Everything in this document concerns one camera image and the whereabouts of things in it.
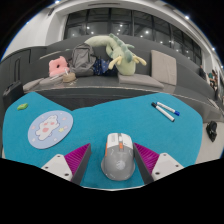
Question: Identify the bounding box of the black bag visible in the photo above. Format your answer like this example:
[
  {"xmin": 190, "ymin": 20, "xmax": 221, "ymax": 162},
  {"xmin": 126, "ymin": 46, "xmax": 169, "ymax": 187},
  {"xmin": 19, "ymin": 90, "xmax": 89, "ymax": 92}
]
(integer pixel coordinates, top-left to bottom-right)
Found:
[{"xmin": 205, "ymin": 120, "xmax": 218, "ymax": 143}]

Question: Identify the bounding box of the green plush dragon toy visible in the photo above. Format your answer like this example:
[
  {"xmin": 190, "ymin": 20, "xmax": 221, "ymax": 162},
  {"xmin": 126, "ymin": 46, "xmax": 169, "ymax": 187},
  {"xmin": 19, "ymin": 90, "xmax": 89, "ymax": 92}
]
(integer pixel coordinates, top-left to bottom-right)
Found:
[{"xmin": 84, "ymin": 32, "xmax": 148, "ymax": 76}]

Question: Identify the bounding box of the beige upright seat cushion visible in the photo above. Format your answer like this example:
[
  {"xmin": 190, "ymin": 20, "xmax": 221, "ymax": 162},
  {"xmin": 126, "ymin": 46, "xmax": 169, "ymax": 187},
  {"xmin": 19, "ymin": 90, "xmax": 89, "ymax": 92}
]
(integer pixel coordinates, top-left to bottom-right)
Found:
[{"xmin": 150, "ymin": 49, "xmax": 178, "ymax": 86}]

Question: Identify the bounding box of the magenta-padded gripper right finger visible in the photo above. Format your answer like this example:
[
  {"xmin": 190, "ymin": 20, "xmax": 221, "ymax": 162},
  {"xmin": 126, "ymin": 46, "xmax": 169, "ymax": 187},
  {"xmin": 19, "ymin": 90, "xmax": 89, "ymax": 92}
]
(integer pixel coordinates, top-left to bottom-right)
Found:
[{"xmin": 132, "ymin": 142, "xmax": 185, "ymax": 186}]

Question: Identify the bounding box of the grey backpack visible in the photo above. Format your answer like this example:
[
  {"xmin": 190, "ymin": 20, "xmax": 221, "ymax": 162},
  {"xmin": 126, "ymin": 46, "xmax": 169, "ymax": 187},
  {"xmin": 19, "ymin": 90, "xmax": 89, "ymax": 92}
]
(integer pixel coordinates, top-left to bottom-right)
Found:
[{"xmin": 68, "ymin": 42, "xmax": 98, "ymax": 78}]

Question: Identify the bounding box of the white marker with black cap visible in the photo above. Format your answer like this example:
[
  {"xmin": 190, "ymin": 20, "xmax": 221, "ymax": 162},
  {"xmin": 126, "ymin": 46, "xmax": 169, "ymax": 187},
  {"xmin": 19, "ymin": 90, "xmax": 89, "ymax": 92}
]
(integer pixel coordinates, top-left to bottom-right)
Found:
[{"xmin": 151, "ymin": 101, "xmax": 176, "ymax": 123}]

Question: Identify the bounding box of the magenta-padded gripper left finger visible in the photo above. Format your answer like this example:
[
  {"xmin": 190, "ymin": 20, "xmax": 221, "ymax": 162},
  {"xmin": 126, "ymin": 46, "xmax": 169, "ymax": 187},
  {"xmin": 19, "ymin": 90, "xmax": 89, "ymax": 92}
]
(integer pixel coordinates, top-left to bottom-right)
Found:
[{"xmin": 41, "ymin": 143, "xmax": 93, "ymax": 186}]

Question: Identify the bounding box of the small tan pouch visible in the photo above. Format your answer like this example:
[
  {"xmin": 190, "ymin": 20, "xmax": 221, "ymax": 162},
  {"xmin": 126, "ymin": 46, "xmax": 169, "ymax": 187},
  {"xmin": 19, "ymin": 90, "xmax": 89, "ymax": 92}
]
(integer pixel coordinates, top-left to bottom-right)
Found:
[{"xmin": 62, "ymin": 72, "xmax": 77, "ymax": 84}]

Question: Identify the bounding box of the small green eraser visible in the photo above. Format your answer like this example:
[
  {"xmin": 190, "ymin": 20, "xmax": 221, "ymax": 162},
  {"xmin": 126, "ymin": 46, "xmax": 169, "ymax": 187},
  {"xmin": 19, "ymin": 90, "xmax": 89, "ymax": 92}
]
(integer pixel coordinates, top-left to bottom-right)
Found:
[{"xmin": 16, "ymin": 102, "xmax": 29, "ymax": 111}]

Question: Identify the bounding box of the round light blue mouse pad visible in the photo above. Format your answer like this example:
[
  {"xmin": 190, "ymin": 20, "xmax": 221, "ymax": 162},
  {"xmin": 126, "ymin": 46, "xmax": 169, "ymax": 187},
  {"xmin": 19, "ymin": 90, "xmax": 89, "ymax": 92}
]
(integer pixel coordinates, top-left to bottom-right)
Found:
[{"xmin": 27, "ymin": 110, "xmax": 74, "ymax": 150}]

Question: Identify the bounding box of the dark blue patterned cloth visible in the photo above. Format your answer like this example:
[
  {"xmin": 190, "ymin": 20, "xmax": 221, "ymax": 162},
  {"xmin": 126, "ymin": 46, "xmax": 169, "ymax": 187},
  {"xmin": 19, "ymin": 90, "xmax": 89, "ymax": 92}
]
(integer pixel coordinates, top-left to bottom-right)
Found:
[{"xmin": 92, "ymin": 57, "xmax": 118, "ymax": 76}]

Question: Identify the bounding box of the person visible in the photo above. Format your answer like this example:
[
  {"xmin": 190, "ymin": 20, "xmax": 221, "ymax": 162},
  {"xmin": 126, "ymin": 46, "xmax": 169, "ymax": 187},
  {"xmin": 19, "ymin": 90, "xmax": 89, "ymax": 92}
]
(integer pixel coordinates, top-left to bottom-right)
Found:
[
  {"xmin": 209, "ymin": 69, "xmax": 220, "ymax": 93},
  {"xmin": 198, "ymin": 64, "xmax": 208, "ymax": 81}
]

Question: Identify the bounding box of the dark glass window front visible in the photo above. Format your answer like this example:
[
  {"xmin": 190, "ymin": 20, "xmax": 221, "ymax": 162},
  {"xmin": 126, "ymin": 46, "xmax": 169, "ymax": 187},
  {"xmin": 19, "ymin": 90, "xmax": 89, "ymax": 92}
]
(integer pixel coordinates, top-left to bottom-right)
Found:
[{"xmin": 63, "ymin": 8, "xmax": 203, "ymax": 66}]

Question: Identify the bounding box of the grey flat seat cushion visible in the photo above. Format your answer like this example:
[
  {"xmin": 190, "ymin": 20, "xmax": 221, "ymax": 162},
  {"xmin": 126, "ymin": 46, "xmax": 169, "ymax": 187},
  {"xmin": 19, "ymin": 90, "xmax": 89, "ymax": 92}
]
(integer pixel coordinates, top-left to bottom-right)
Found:
[
  {"xmin": 22, "ymin": 78, "xmax": 46, "ymax": 93},
  {"xmin": 39, "ymin": 75, "xmax": 66, "ymax": 90},
  {"xmin": 117, "ymin": 73, "xmax": 165, "ymax": 90}
]

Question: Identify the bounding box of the black suitcase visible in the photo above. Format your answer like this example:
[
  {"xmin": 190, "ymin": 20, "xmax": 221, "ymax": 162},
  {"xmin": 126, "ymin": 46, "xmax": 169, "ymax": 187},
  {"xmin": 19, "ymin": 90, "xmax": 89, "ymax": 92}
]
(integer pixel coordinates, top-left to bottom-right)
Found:
[{"xmin": 2, "ymin": 58, "xmax": 25, "ymax": 111}]

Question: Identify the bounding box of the pink plush cushion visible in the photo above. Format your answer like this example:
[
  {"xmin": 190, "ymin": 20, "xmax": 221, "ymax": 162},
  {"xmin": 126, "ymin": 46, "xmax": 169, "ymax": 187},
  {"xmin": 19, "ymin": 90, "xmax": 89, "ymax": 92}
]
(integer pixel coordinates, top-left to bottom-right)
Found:
[{"xmin": 48, "ymin": 55, "xmax": 70, "ymax": 78}]

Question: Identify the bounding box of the grey and white computer mouse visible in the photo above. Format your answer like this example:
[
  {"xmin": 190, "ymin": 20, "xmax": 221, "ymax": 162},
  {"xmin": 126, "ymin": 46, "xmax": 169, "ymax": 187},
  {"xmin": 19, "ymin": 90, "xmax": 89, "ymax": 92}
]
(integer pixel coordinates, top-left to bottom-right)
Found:
[{"xmin": 100, "ymin": 132, "xmax": 137, "ymax": 182}]

